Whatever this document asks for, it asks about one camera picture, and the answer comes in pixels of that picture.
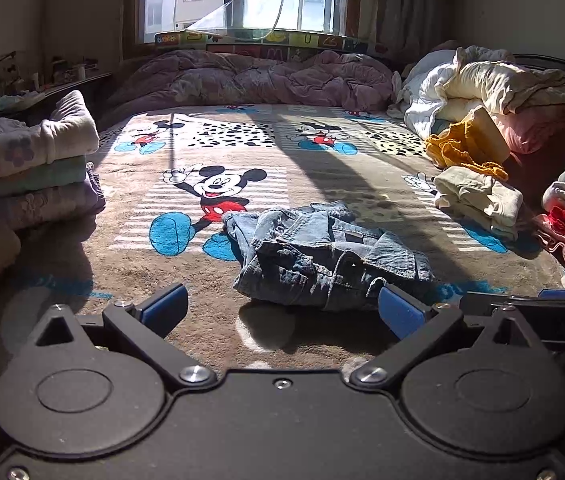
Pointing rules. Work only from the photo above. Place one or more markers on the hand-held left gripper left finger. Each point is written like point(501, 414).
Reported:
point(165, 306)

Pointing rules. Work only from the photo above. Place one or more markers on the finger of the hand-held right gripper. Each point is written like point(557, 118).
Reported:
point(562, 293)

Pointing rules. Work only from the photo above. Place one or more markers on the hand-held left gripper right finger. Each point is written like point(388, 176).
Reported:
point(400, 310)

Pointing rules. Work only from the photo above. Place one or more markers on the blue denim jacket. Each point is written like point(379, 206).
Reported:
point(312, 255)

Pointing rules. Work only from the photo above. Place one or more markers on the cream folded garment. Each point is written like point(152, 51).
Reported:
point(477, 195)

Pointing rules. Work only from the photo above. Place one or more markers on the cartoon mouse printed blanket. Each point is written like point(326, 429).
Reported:
point(312, 195)

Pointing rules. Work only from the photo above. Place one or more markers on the pink cloth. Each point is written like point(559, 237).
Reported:
point(537, 135)

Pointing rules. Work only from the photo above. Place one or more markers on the yellow knitted sweater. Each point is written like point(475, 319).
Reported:
point(450, 149)

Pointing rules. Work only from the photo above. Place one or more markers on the mint green folded garment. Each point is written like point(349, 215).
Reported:
point(37, 177)

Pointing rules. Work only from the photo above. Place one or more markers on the teal knitted cloth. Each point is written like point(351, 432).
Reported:
point(441, 126)

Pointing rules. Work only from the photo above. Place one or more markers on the white floral folded garment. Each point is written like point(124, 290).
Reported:
point(37, 142)

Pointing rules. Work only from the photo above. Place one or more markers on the white cream duvet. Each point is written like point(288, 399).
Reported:
point(492, 80)

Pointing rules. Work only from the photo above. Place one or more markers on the cluttered dark shelf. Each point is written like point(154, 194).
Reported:
point(77, 80)

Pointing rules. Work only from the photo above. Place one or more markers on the pink quilt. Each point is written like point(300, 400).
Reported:
point(262, 80)

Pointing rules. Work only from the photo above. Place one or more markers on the clear plastic film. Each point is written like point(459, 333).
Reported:
point(212, 17)

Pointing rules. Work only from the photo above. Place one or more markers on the brown curtain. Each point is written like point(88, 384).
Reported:
point(412, 0)

